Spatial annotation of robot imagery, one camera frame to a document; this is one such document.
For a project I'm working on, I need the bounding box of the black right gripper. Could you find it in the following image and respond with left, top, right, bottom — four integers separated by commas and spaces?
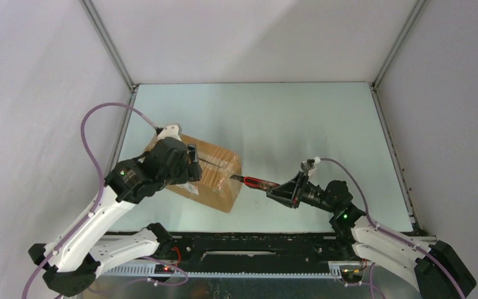
267, 172, 338, 215

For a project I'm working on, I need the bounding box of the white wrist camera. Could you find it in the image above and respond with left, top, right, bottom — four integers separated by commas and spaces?
301, 157, 321, 176
154, 124, 182, 141

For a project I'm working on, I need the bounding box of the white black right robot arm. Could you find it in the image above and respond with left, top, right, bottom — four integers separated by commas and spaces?
266, 172, 477, 298

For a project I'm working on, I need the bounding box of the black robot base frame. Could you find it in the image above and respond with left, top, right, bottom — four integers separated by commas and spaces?
98, 222, 421, 287

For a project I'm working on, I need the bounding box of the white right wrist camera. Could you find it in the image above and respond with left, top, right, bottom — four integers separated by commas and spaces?
301, 157, 321, 176

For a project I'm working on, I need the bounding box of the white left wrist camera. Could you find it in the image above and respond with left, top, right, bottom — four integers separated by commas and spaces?
154, 124, 182, 141

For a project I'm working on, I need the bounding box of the red black utility knife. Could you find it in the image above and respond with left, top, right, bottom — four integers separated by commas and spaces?
230, 174, 280, 192

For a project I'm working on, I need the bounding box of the brown cardboard express box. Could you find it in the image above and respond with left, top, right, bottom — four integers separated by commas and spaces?
167, 134, 242, 213

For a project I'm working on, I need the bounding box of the aluminium left corner post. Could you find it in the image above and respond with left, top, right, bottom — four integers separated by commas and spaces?
80, 0, 136, 93

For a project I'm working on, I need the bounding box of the aluminium right corner post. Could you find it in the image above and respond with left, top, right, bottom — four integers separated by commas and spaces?
370, 0, 428, 90

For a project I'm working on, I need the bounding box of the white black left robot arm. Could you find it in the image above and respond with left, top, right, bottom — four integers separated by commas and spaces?
28, 137, 202, 297

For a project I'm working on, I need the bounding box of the aluminium corner post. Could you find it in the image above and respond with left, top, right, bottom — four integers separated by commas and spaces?
370, 0, 428, 90
80, 0, 136, 93

